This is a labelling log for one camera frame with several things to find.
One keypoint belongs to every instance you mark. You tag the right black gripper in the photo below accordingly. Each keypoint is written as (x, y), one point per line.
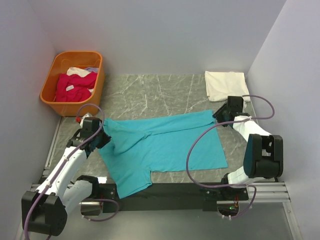
(218, 114)

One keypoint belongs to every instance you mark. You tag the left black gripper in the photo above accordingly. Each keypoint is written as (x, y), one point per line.
(106, 139)

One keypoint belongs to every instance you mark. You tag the teal t-shirt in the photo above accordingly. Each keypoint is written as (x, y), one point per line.
(163, 144)

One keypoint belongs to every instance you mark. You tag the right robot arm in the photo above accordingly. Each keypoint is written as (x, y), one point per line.
(264, 153)

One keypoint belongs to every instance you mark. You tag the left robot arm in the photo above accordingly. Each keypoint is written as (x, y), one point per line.
(45, 210)

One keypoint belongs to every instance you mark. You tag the folded white t-shirt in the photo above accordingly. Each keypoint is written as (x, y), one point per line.
(220, 85)

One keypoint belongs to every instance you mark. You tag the red t-shirt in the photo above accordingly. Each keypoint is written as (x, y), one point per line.
(74, 88)

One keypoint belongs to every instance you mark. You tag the orange plastic basket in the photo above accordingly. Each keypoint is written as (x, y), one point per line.
(60, 65)

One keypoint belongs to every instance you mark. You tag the lavender shirt in basket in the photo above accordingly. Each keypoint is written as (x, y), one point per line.
(92, 69)

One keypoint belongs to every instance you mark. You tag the white shirt in basket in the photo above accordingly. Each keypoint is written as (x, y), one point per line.
(77, 71)

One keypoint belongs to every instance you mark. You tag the black base beam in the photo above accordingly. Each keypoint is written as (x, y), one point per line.
(174, 196)

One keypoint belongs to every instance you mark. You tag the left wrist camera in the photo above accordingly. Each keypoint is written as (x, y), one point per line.
(80, 119)

